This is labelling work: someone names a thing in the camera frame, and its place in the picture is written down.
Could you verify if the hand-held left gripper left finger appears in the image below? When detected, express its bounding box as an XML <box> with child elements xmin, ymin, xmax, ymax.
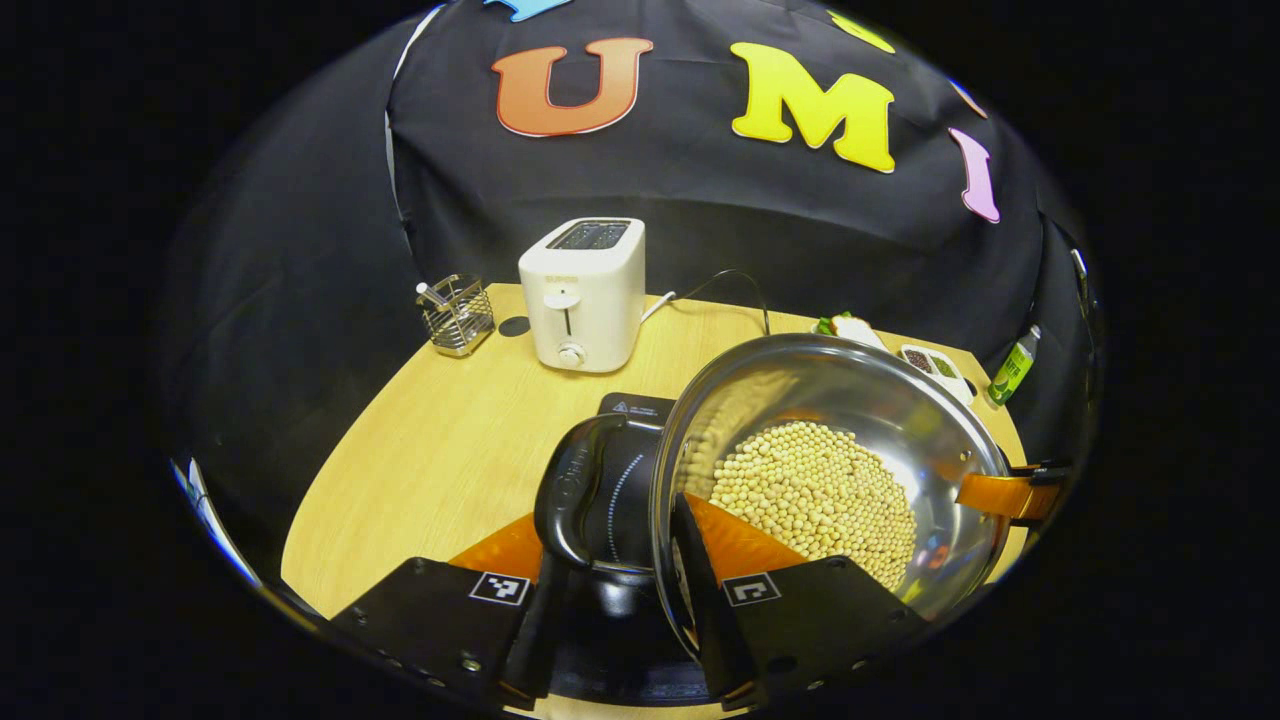
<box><xmin>330</xmin><ymin>513</ymin><xmax>563</xmax><ymax>713</ymax></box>

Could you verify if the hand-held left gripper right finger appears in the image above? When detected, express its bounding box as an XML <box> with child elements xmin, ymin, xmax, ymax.
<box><xmin>668</xmin><ymin>492</ymin><xmax>933</xmax><ymax>713</ymax></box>

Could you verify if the black induction cooktop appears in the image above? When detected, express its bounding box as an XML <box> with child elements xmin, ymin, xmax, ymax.
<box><xmin>545</xmin><ymin>392</ymin><xmax>721</xmax><ymax>706</ymax></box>

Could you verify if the pile of soybeans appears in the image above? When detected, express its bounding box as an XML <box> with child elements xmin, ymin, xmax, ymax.
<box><xmin>708</xmin><ymin>420</ymin><xmax>918</xmax><ymax>591</ymax></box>

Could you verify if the steel pot with black handles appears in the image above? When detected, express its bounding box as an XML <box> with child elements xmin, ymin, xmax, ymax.
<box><xmin>533</xmin><ymin>333</ymin><xmax>1013</xmax><ymax>666</ymax></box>

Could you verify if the white divided dish with beans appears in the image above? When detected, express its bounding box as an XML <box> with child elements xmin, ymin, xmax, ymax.
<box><xmin>898</xmin><ymin>344</ymin><xmax>976</xmax><ymax>406</ymax></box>

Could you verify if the green tea bottle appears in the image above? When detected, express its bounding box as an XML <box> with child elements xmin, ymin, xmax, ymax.
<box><xmin>985</xmin><ymin>324</ymin><xmax>1042</xmax><ymax>411</ymax></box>

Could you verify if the small rectangular plate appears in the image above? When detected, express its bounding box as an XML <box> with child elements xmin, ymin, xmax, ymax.
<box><xmin>812</xmin><ymin>312</ymin><xmax>889</xmax><ymax>353</ymax></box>

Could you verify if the sandwich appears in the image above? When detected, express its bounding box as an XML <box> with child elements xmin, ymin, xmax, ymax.
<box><xmin>815</xmin><ymin>312</ymin><xmax>881</xmax><ymax>346</ymax></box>

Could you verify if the white toaster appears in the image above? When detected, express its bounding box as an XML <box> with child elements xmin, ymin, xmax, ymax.
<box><xmin>518</xmin><ymin>217</ymin><xmax>647</xmax><ymax>374</ymax></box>

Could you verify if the black backdrop cloth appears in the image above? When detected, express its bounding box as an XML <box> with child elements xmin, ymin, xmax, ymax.
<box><xmin>150</xmin><ymin>0</ymin><xmax>1101</xmax><ymax>601</ymax></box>

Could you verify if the black power cable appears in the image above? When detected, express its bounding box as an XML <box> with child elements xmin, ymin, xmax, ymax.
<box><xmin>672</xmin><ymin>269</ymin><xmax>773</xmax><ymax>338</ymax></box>

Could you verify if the wire utensil rack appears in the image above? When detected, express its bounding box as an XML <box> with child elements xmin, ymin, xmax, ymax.
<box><xmin>416</xmin><ymin>274</ymin><xmax>497</xmax><ymax>359</ymax></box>

